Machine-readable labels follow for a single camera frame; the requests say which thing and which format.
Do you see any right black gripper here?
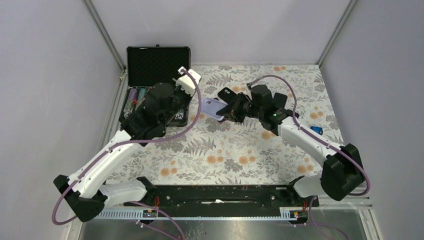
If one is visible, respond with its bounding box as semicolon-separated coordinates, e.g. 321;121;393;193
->
216;92;263;124

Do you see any phone with purple edge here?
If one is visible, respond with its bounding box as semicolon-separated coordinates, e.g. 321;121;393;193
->
218;118;228;124

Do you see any black phone case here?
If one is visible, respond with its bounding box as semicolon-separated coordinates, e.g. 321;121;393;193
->
217;87;237;105

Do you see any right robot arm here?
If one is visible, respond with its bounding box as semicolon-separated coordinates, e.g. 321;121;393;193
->
216;85;366;206

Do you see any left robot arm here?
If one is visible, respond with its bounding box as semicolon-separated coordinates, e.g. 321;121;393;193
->
51;79;201;226

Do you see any phone in white case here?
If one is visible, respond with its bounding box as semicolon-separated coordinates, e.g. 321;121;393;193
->
273;92;288;109

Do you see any black poker chip case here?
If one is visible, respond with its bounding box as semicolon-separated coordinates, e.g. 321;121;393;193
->
118;45;191;123

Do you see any floral table mat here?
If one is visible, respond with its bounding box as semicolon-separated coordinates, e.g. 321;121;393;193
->
107;65;344;185

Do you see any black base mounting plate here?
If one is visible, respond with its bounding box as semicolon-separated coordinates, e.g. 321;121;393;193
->
140;185;319;218

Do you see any blue toy car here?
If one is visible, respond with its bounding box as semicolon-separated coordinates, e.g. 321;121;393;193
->
310;126;324;135

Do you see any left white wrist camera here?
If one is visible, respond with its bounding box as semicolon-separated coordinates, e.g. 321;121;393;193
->
174;66;202;97

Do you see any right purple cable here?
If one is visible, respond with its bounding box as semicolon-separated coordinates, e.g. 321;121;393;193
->
246;74;371;240

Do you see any purple cable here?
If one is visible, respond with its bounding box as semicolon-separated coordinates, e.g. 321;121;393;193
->
246;74;371;240
51;69;203;240

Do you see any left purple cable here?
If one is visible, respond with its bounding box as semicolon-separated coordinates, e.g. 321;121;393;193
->
51;69;203;240

